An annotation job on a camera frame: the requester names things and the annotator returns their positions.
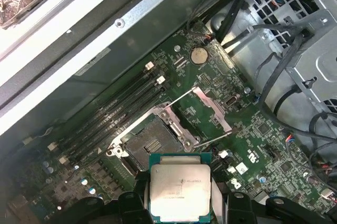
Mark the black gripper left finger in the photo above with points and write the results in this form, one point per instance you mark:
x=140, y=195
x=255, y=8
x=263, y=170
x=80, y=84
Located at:
x=131, y=208

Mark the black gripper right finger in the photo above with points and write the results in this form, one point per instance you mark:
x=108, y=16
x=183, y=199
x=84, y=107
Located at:
x=237, y=208

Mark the silver CPU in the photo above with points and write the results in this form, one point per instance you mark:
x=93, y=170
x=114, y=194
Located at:
x=180, y=187

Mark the CPU socket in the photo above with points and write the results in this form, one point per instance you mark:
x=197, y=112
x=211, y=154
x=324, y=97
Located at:
x=151, y=142

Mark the green motherboard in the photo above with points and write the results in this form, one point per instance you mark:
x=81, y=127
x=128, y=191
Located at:
x=252, y=134

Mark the black RAM slot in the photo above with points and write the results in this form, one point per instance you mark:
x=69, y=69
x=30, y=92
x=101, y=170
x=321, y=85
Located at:
x=111, y=120
x=106, y=112
x=117, y=126
x=101, y=106

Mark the round coin battery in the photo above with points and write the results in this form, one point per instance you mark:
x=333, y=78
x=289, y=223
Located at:
x=199, y=56

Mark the silver metal drive cage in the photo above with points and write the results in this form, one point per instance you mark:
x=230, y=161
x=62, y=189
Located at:
x=310, y=68

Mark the black PC case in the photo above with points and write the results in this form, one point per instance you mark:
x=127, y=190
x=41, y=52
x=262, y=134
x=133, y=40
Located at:
x=147, y=37

